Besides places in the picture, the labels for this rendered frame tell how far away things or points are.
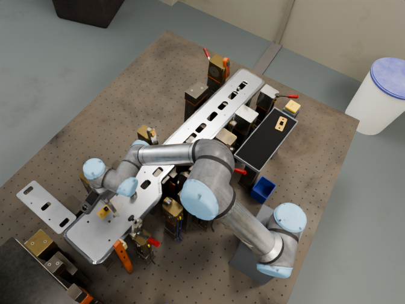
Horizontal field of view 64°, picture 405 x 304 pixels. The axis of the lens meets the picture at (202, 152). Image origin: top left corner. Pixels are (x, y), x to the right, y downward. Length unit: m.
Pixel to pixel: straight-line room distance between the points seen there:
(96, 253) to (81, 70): 2.35
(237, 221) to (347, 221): 1.98
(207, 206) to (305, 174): 1.28
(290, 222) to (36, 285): 0.99
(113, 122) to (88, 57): 1.58
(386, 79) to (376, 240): 1.31
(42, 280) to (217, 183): 0.86
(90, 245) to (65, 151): 0.77
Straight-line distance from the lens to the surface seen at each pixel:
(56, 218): 1.57
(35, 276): 1.49
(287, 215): 1.21
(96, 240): 1.49
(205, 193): 0.86
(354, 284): 2.76
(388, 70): 3.20
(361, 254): 2.86
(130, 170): 1.20
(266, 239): 1.09
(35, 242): 1.50
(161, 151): 1.11
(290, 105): 1.72
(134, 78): 2.37
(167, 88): 2.30
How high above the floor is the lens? 2.40
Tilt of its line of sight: 58 degrees down
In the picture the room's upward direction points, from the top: 9 degrees clockwise
